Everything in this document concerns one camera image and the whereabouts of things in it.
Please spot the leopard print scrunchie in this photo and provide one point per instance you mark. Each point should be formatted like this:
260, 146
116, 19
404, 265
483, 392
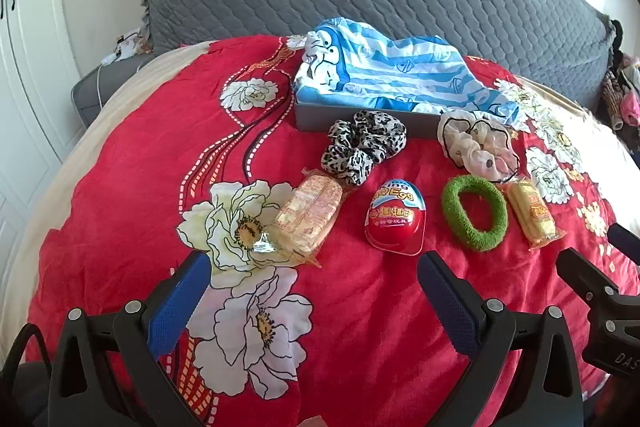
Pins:
360, 147

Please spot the red toy egg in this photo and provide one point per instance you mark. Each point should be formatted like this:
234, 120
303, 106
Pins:
395, 219

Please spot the small yellow snack packet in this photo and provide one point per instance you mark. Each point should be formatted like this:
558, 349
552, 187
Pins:
532, 212

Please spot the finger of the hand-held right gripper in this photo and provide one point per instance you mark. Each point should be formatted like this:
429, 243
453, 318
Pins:
625, 241
575, 269

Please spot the small items on bedside table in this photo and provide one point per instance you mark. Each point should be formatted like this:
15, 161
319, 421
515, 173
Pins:
131, 44

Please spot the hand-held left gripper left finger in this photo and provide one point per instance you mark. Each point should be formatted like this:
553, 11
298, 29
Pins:
175, 302

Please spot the pile of clothes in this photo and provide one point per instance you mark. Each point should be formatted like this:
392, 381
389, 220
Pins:
622, 97

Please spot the grey storage box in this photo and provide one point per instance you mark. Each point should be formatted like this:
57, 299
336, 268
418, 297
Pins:
320, 117

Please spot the red floral blanket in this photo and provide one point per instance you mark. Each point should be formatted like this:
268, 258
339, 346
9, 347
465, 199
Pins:
125, 207

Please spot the cream sheer scrunchie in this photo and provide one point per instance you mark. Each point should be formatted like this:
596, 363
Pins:
475, 147

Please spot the blue striped cartoon cloth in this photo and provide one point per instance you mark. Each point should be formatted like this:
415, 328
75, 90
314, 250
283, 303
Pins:
380, 67

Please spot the large clear snack packet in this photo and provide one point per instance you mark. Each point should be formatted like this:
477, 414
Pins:
310, 212

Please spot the white wardrobe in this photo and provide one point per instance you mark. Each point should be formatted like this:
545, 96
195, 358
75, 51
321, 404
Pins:
30, 97

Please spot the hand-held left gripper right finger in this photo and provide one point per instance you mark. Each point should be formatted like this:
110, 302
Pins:
450, 302

